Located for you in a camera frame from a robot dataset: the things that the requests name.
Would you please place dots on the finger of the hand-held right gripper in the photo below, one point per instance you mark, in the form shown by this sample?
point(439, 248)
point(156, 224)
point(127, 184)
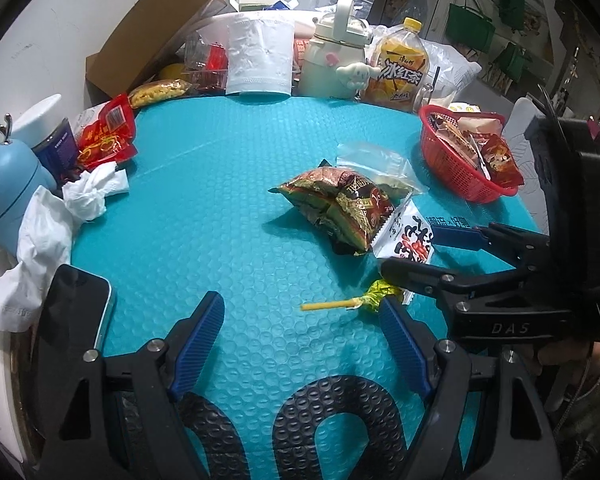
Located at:
point(420, 275)
point(457, 238)

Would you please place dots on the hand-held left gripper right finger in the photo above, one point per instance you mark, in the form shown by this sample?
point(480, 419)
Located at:
point(405, 350)

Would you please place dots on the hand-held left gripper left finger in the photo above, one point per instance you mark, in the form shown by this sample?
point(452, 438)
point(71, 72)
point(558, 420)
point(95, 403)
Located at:
point(200, 345)

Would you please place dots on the white snack packet black print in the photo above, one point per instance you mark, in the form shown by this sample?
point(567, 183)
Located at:
point(407, 235)

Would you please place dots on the green lollipop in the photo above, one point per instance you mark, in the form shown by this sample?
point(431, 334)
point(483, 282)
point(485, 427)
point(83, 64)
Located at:
point(375, 292)

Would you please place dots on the red plastic basket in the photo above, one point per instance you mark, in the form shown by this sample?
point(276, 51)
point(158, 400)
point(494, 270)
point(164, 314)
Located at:
point(460, 180)

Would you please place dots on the green brown snack packet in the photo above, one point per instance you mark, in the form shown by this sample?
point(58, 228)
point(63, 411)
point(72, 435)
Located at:
point(340, 200)

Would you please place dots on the clear zip bag with crumbs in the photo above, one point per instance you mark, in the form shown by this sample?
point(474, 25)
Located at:
point(380, 160)

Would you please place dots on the person's right forearm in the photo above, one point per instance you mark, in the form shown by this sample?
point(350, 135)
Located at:
point(590, 420)

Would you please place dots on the person's right hand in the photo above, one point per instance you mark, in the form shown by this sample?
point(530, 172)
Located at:
point(562, 359)

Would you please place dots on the smiley print paper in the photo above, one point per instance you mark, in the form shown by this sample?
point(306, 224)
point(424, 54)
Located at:
point(465, 107)

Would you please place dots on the black smartphone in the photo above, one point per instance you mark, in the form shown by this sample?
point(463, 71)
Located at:
point(75, 305)

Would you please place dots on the teal bubble mat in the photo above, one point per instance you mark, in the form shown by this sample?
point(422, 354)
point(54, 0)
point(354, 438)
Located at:
point(220, 200)

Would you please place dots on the glass cup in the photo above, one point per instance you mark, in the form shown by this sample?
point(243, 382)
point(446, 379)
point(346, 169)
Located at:
point(432, 92)

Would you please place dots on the small green tote bag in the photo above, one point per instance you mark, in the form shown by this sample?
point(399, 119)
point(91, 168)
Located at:
point(512, 62)

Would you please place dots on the crumpled clear plastic bag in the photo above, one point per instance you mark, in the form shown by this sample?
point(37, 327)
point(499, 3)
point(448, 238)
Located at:
point(452, 65)

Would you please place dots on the iced tea bottle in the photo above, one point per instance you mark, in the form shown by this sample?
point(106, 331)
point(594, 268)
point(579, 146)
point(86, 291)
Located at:
point(397, 70)

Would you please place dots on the small crumpled white tissue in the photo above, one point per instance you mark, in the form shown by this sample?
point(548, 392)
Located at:
point(95, 190)

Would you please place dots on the large crumpled white tissue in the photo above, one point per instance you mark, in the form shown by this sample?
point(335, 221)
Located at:
point(40, 245)

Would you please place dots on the white rounded appliance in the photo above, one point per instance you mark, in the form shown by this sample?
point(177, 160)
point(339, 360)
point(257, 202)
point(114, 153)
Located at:
point(0, 390)

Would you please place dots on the wide green tote bag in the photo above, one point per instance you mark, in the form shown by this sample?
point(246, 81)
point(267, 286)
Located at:
point(472, 30)

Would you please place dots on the high hanging green tote bag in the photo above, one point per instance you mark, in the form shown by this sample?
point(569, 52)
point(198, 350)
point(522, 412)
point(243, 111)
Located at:
point(510, 7)

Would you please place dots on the cream bottle with plush hand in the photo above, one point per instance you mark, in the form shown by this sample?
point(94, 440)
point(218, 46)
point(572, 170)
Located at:
point(330, 60)

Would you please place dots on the red candy bag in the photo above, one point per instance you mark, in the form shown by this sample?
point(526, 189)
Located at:
point(107, 135)

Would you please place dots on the blue deer humidifier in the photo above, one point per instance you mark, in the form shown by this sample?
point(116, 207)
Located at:
point(10, 190)

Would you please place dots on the yellow snack bag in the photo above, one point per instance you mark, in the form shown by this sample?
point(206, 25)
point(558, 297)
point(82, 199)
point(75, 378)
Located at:
point(160, 92)

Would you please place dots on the dark blue white cup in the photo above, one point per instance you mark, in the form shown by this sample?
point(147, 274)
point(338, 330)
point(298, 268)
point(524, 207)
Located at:
point(50, 130)

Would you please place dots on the wrapped paper towel roll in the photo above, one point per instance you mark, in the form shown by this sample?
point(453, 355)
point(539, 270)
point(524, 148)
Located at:
point(260, 55)

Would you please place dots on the clear box with red contents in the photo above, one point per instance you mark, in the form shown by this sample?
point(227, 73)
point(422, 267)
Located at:
point(207, 65)

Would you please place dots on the cardboard box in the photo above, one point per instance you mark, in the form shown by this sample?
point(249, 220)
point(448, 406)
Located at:
point(145, 35)

